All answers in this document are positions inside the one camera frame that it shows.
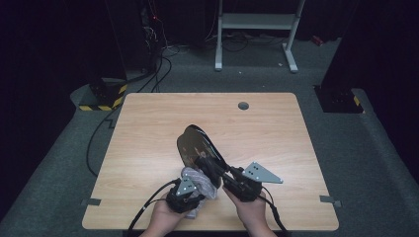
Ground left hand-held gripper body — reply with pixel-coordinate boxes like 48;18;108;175
165;177;206;214

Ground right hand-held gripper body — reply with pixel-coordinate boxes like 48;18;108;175
221;161;284;202

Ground purple striped cloth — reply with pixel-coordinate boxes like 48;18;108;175
179;166;219;220

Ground black floral plate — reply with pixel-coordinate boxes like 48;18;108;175
176;123;230;190

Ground person's right hand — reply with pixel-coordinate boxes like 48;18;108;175
222;187;269;235

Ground person's left hand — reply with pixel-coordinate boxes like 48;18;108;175
148;197;200;237

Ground grey tape piece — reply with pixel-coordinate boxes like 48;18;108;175
319;195;343;208
80;197;103;207

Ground black yellow striped base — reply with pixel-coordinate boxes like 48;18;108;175
313;84;366;115
78;77;128;113

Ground white metal stand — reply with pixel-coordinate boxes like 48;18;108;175
214;0;306;74

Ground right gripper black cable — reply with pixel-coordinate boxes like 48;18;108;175
257;185;292;237

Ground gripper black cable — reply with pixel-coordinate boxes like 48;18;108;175
126;178;182;237
257;185;292;237

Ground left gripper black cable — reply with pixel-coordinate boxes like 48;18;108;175
126;178;182;237

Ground black floor cable pair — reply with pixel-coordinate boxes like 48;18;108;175
126;53;173;94

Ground long black floor cable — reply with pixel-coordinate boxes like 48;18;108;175
85;107;124;178

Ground tangle of floor cables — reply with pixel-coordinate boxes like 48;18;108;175
203;30;289;53

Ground dark equipment rack with wires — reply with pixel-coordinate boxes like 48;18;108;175
137;0;167;74

